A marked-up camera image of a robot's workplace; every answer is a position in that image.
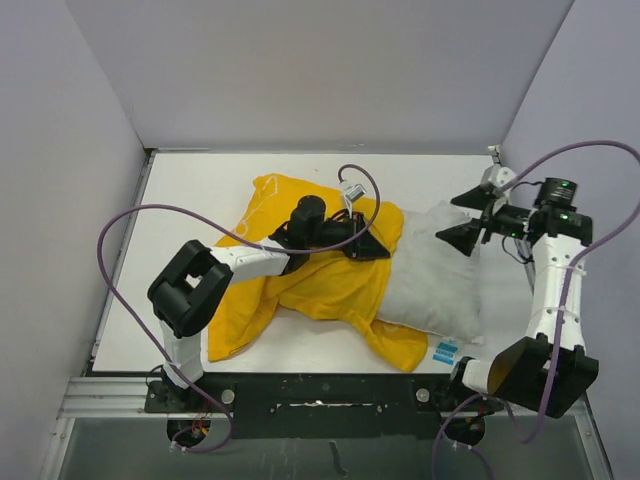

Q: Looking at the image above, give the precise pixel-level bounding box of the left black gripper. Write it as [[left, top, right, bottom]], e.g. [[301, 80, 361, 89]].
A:
[[306, 211, 389, 259]]

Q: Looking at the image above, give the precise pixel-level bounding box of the yellow printed pillowcase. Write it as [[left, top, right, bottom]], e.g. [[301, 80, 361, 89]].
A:
[[207, 173, 428, 372]]

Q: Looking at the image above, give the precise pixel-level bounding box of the white pillow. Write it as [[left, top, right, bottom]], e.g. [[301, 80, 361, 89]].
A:
[[371, 202, 484, 371]]

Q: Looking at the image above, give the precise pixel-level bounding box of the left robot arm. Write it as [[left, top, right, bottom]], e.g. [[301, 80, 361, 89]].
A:
[[147, 195, 391, 411]]

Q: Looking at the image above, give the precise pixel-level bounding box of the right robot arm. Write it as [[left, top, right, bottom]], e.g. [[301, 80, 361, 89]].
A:
[[436, 167, 599, 419]]

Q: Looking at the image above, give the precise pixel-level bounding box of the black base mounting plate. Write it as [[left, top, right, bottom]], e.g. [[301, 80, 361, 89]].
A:
[[143, 372, 506, 442]]

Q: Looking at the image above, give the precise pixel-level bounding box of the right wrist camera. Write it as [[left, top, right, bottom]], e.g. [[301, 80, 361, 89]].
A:
[[480, 164, 516, 198]]

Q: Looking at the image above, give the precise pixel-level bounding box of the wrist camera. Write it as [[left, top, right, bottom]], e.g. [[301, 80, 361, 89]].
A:
[[480, 164, 516, 198], [339, 180, 366, 211]]

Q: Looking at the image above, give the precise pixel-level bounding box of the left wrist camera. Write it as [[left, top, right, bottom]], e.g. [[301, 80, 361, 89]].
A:
[[339, 180, 366, 211]]

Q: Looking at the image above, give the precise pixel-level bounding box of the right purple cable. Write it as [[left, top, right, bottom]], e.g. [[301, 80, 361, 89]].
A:
[[432, 139, 640, 480]]

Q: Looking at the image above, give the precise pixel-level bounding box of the purple cable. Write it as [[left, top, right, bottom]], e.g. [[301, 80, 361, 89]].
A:
[[432, 139, 640, 480], [97, 163, 382, 456]]

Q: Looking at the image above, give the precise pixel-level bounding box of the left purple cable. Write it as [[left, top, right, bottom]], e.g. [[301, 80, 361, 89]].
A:
[[97, 163, 382, 456]]

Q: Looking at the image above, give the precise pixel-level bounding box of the aluminium frame rail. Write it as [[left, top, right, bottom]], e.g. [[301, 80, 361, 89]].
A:
[[39, 144, 616, 480]]

